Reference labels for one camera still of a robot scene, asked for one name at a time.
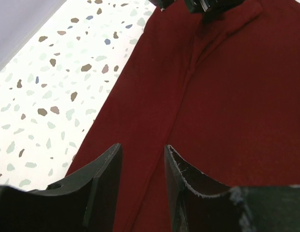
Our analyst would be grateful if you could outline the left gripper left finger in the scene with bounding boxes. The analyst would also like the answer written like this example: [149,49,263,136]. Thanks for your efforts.
[0,144,122,232]

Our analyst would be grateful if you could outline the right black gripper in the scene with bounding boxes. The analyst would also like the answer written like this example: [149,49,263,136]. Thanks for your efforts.
[150,0,244,13]

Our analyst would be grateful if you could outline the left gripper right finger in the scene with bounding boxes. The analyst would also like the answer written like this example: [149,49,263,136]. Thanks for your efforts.
[164,145,300,232]

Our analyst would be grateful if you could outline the dark red t shirt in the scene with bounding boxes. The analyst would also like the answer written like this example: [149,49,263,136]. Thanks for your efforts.
[68,0,300,232]

